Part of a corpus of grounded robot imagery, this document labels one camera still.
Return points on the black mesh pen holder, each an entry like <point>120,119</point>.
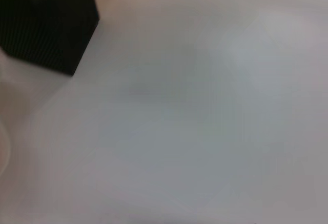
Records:
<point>46,24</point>

